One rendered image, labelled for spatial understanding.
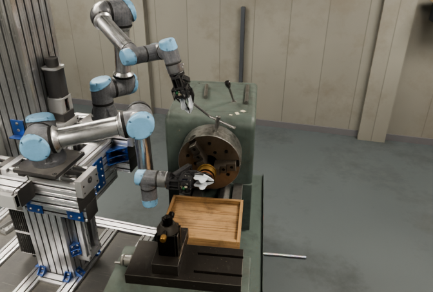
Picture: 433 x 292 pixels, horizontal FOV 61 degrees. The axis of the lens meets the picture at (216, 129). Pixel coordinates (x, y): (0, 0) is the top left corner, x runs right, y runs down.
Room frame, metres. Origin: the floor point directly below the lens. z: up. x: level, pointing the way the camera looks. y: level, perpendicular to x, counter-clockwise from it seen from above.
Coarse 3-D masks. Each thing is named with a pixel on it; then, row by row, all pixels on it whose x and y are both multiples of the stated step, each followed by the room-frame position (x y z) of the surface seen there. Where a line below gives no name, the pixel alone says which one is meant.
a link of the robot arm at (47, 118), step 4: (44, 112) 1.51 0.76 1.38; (48, 112) 1.51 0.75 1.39; (28, 116) 1.45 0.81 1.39; (32, 116) 1.45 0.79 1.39; (36, 116) 1.45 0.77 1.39; (40, 116) 1.45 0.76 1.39; (44, 116) 1.45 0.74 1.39; (48, 116) 1.45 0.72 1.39; (52, 116) 1.47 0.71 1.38; (28, 120) 1.42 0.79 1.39; (32, 120) 1.41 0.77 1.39; (36, 120) 1.41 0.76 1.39; (40, 120) 1.42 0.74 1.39; (44, 120) 1.43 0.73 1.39; (48, 120) 1.44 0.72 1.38; (52, 120) 1.46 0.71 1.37; (28, 124) 1.42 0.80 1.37; (44, 124) 1.40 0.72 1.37; (48, 124) 1.42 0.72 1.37; (52, 124) 1.45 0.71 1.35
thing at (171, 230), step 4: (160, 224) 1.04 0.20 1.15; (172, 224) 1.04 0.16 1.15; (176, 224) 1.06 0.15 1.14; (160, 228) 1.03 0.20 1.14; (164, 228) 1.03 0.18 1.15; (168, 228) 1.03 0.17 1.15; (172, 228) 1.03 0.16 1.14; (176, 228) 1.04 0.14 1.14; (160, 232) 1.02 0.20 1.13; (168, 232) 1.02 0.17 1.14; (172, 232) 1.02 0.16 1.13; (176, 232) 1.03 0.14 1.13; (168, 236) 1.01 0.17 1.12
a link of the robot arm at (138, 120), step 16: (128, 112) 1.42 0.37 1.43; (144, 112) 1.41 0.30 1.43; (32, 128) 1.35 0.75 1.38; (48, 128) 1.34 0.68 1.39; (64, 128) 1.36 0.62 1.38; (80, 128) 1.36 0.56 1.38; (96, 128) 1.36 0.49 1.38; (112, 128) 1.37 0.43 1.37; (128, 128) 1.36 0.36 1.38; (144, 128) 1.38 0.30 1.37; (32, 144) 1.27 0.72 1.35; (48, 144) 1.29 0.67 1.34; (64, 144) 1.32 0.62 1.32; (32, 160) 1.27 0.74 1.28
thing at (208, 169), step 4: (204, 164) 1.49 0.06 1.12; (208, 164) 1.49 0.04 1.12; (200, 168) 1.48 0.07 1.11; (204, 168) 1.47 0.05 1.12; (208, 168) 1.47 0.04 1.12; (212, 168) 1.48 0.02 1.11; (204, 172) 1.44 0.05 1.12; (208, 172) 1.44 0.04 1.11; (212, 172) 1.46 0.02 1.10; (212, 176) 1.44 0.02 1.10
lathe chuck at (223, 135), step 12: (192, 132) 1.67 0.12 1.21; (204, 132) 1.61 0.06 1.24; (204, 144) 1.58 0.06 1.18; (216, 144) 1.57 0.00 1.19; (228, 144) 1.57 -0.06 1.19; (180, 156) 1.59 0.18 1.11; (192, 156) 1.59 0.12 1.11; (216, 156) 1.57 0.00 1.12; (228, 156) 1.57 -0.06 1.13; (240, 156) 1.60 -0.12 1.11; (216, 180) 1.57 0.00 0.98; (228, 180) 1.57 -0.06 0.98
